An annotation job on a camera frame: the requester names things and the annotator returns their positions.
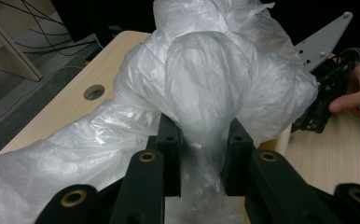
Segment cream square trash bin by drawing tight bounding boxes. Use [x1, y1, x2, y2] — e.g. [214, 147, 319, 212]
[256, 124, 293, 157]

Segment clear plastic bag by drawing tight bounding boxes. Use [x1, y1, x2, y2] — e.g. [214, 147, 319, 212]
[0, 0, 320, 224]

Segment black wall socket cables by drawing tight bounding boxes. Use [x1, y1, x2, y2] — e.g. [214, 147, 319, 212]
[0, 0, 105, 58]

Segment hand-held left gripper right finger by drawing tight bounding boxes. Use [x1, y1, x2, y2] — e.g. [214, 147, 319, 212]
[220, 117, 257, 198]

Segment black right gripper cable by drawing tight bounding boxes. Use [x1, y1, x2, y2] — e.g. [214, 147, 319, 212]
[336, 46, 360, 70]

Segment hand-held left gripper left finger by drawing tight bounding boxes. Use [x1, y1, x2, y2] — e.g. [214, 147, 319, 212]
[155, 112, 183, 198]

